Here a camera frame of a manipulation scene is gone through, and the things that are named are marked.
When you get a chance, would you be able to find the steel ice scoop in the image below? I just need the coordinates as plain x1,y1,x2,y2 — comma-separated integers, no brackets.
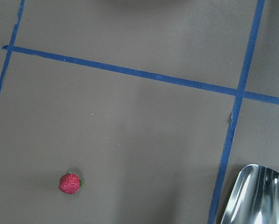
221,164,279,224

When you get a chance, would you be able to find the red strawberry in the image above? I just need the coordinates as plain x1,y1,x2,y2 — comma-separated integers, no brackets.
58,172,84,195

